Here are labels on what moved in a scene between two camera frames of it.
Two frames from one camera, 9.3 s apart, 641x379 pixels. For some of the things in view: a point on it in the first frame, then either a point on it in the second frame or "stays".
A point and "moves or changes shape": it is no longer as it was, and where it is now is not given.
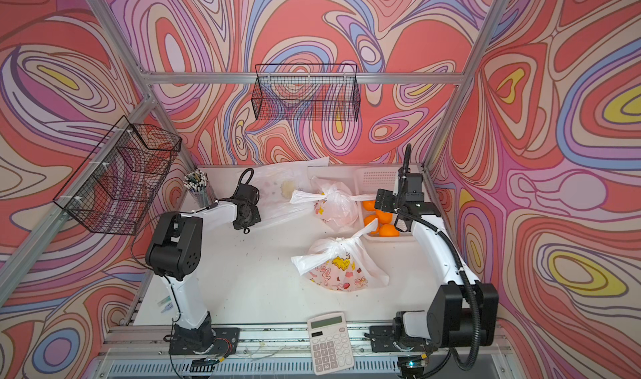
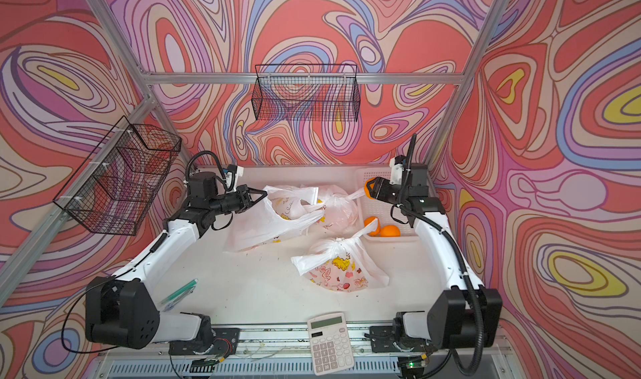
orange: x=383 y=217 to x=371 y=185
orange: x=368 y=219 stays
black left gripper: x=257 y=219 to x=244 y=199
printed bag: x=336 y=205 moves or changes shape
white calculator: x=330 y=343 stays
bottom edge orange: x=388 y=230 stays
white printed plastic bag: x=340 y=264 stays
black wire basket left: x=117 y=188 stays
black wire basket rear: x=311 y=93 stays
